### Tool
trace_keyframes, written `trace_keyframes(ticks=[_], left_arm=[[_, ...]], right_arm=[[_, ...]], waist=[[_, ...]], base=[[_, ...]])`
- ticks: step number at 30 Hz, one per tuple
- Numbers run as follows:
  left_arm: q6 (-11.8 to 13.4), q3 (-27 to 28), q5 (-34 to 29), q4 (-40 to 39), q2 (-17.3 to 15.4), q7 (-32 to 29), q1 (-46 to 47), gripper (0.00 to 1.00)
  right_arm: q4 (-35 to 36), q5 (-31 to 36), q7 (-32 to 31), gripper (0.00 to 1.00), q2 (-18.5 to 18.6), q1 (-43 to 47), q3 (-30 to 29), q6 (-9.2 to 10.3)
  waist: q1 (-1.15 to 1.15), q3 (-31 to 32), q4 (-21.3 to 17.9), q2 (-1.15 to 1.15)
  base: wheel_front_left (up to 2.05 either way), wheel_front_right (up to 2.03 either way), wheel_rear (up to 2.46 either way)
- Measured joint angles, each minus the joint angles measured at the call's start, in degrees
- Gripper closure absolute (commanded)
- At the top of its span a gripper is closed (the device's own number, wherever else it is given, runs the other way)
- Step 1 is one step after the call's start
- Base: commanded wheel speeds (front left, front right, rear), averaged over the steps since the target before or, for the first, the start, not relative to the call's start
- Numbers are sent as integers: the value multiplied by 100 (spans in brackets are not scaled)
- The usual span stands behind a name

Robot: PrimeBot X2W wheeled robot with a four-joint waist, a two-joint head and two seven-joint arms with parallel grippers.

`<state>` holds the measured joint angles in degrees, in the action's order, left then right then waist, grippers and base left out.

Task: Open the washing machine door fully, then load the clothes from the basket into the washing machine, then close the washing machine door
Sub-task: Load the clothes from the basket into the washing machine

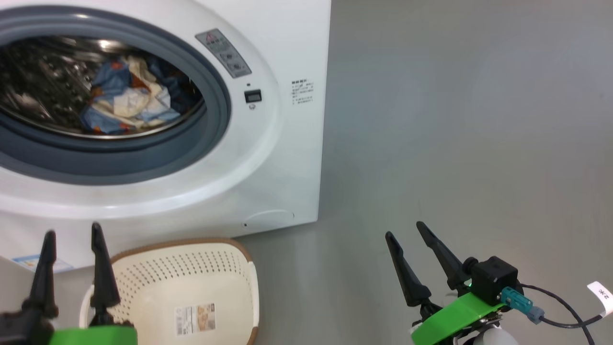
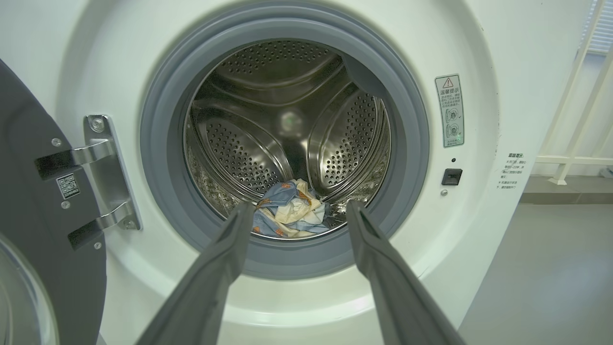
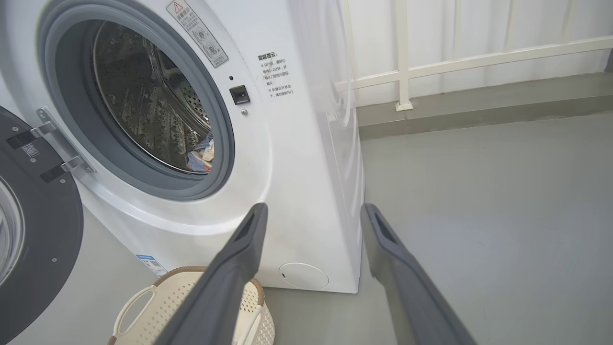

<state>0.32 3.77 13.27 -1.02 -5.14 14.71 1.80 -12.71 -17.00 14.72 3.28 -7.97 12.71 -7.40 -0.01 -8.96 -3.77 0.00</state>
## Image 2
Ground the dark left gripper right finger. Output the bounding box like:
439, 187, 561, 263
345, 200, 466, 345

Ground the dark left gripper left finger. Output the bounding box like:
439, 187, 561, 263
136, 201, 257, 345

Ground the blue bear print garment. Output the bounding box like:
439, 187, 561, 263
252, 179, 331, 239

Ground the black round glass machine door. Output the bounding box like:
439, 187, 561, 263
0, 57, 107, 345

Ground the grey rubber door gasket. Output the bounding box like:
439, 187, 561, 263
139, 2, 431, 280

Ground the steel door hinge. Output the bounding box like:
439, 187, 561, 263
34, 114, 143, 251

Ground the white front-load washing machine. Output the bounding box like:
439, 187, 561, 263
0, 0, 595, 345

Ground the printed text label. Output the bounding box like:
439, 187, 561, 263
497, 152, 528, 191

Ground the white QR code sticker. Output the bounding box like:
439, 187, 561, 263
56, 172, 81, 200

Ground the grey warning sticker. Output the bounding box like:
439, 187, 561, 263
434, 74, 465, 149

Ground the perforated steel drum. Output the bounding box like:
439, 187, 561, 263
183, 39, 392, 239

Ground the white metal railing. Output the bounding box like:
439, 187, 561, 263
535, 0, 613, 186

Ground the white window blind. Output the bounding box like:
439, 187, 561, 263
580, 0, 613, 55

